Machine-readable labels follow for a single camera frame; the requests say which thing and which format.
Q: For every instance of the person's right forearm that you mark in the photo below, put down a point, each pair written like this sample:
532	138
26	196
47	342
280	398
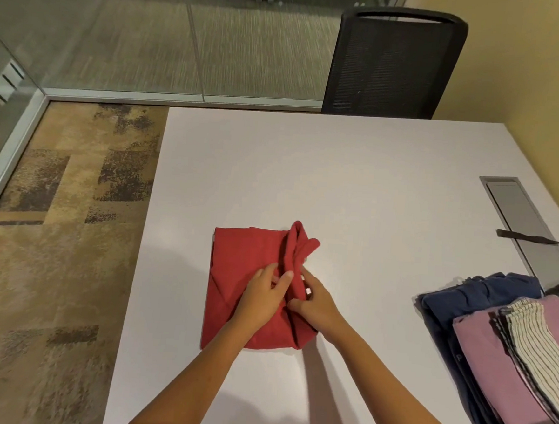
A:
386	394

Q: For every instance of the person's left hand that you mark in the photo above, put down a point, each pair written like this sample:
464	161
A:
259	299

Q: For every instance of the person's right hand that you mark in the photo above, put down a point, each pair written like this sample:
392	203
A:
318	308

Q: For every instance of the metal glass door bracket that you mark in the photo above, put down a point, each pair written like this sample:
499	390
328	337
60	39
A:
6	83

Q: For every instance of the striped knit top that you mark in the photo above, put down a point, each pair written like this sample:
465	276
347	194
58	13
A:
537	352

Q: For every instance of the black mesh office chair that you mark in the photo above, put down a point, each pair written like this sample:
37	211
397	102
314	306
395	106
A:
390	64

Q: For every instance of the mauve striped t-shirt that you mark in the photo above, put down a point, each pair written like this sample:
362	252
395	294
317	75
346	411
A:
479	357

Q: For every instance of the black orange backpack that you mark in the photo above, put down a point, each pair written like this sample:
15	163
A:
544	247

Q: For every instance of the navy blue hoodie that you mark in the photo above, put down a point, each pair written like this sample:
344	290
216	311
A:
474	299

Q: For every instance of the red garment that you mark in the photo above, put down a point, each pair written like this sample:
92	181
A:
242	264

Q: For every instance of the person's left forearm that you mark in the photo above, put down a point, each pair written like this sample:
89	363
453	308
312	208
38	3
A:
186	384

